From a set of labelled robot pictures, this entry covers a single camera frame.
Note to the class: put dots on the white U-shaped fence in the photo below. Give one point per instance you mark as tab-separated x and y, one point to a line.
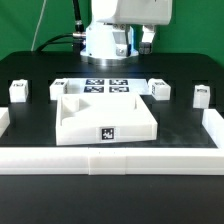
109	161

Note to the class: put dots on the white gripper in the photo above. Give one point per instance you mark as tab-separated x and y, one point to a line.
141	12

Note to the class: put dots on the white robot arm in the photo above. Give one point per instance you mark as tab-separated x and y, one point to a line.
100	45

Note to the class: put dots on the AprilTag marker sheet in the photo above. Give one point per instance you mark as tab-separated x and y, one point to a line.
107	85

